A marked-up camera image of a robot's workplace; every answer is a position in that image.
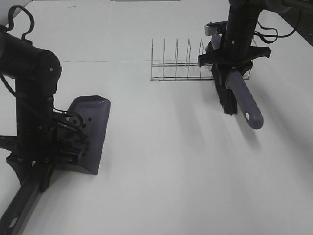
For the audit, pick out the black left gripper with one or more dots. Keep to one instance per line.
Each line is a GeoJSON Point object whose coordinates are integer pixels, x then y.
{"type": "Point", "coordinates": [45, 140]}

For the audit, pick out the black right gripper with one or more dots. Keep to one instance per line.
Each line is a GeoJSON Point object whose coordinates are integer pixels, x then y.
{"type": "Point", "coordinates": [228, 59]}

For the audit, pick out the purple hand brush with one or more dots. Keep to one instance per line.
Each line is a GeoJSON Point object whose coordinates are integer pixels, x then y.
{"type": "Point", "coordinates": [236, 95]}

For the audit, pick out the pile of coffee beans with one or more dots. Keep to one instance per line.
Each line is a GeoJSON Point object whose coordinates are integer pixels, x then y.
{"type": "Point", "coordinates": [72, 134]}

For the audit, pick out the purple dustpan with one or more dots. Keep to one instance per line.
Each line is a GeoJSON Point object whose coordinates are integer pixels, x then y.
{"type": "Point", "coordinates": [95, 113]}

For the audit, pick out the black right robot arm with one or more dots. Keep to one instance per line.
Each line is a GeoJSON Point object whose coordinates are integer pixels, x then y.
{"type": "Point", "coordinates": [243, 17]}

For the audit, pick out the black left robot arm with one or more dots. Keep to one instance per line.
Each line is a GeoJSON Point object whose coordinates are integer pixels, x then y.
{"type": "Point", "coordinates": [35, 72]}

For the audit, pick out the metal wire rack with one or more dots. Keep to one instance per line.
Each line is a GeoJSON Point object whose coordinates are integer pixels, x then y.
{"type": "Point", "coordinates": [176, 64]}

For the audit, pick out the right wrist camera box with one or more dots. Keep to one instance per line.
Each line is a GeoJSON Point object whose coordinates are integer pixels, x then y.
{"type": "Point", "coordinates": [214, 28]}

